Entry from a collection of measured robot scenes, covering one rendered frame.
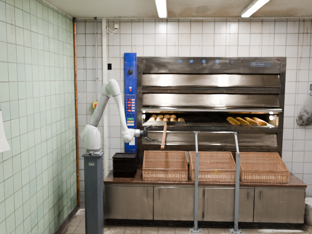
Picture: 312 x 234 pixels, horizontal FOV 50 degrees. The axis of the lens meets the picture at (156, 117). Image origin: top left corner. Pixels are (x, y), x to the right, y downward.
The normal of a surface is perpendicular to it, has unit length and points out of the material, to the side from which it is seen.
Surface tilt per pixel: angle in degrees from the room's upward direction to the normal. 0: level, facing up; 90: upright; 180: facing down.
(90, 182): 90
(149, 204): 90
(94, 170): 90
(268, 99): 70
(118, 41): 90
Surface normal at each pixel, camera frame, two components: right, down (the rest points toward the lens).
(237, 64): -0.04, 0.11
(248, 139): -0.04, -0.23
